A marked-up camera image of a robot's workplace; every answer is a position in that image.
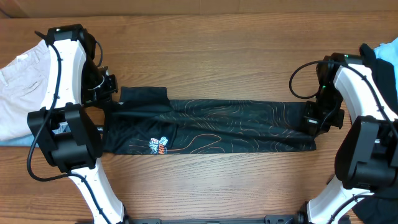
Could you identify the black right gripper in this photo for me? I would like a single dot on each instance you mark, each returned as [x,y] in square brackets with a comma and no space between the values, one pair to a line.
[325,125]

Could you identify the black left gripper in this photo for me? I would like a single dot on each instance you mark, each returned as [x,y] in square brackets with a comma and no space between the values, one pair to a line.
[112,87]

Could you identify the black printed cycling jersey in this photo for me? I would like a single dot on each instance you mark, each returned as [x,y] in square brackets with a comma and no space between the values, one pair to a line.
[146,122]

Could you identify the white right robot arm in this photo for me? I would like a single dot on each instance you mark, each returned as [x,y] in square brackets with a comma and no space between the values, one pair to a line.
[320,208]

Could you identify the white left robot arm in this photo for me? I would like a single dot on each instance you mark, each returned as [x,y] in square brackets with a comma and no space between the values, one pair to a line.
[67,144]

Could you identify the beige folded trousers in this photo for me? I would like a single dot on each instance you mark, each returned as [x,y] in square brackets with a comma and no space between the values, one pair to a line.
[24,82]

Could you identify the light blue garment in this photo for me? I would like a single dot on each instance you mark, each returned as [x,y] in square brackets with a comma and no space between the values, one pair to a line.
[389,53]

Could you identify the blue folded jeans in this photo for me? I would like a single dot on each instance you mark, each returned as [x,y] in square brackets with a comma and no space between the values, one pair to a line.
[19,142]

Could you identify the black garment pile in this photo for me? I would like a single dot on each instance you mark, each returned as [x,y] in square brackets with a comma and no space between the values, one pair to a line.
[382,81]

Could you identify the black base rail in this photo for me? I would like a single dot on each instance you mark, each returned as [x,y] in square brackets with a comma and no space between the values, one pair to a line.
[217,219]

